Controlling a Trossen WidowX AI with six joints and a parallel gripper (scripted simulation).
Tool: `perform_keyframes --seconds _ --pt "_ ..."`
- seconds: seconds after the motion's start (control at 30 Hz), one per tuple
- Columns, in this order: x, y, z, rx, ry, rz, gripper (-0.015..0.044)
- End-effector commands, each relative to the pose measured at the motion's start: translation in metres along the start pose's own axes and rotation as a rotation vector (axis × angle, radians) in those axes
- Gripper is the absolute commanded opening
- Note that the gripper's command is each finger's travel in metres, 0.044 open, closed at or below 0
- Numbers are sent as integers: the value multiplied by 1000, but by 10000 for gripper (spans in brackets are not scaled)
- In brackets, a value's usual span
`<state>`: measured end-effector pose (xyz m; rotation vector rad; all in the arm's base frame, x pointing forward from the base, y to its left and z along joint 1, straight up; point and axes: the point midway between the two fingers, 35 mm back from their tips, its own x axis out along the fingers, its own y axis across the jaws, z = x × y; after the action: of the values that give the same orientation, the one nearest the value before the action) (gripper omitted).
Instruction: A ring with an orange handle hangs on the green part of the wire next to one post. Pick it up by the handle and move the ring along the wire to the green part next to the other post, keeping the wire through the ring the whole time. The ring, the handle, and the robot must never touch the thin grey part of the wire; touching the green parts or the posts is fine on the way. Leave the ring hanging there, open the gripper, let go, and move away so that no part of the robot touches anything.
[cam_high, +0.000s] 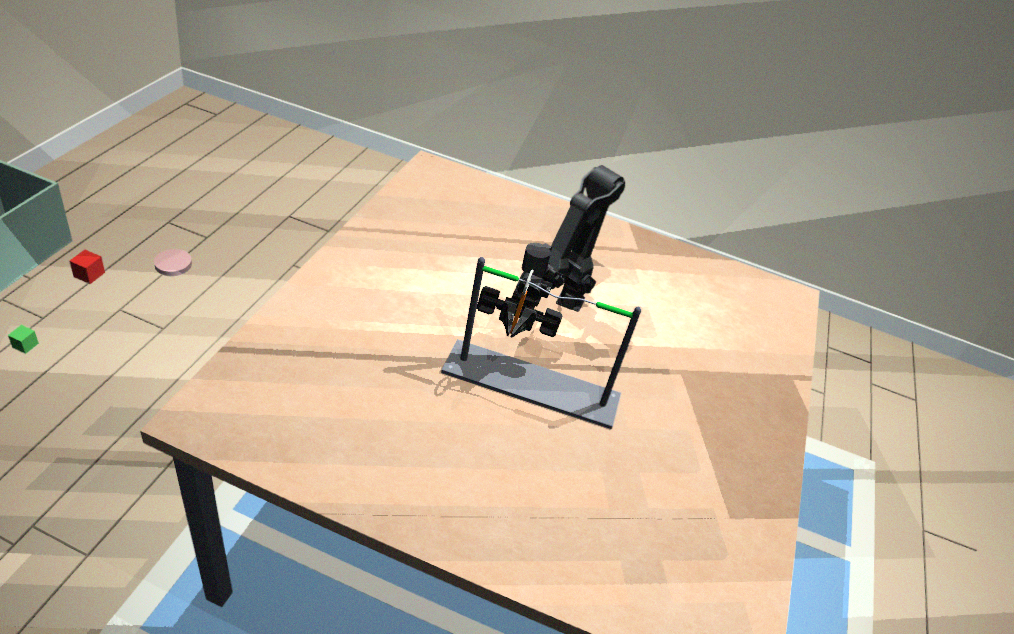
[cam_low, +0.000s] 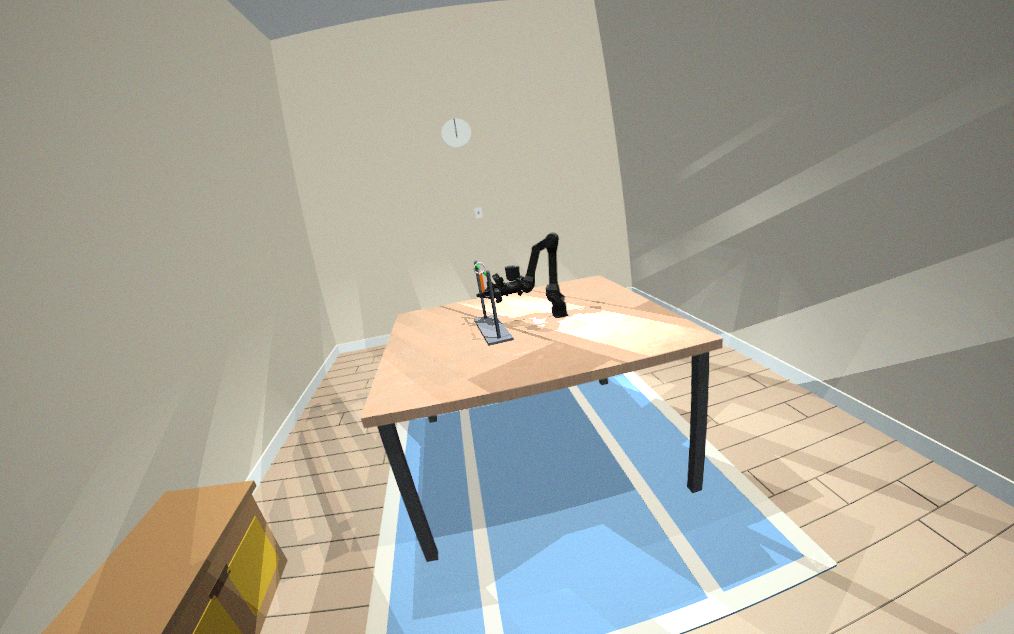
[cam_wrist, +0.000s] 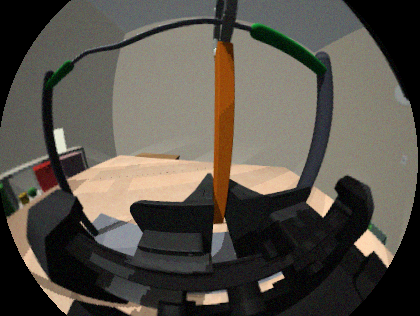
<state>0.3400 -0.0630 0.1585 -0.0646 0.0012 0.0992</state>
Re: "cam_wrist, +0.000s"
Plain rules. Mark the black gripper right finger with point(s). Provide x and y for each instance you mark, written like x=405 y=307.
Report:
x=247 y=211

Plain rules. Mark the orange handle with dark grey loop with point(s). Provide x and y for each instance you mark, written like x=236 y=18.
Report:
x=224 y=85

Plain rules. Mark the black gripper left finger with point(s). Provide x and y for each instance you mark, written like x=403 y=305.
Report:
x=195 y=214

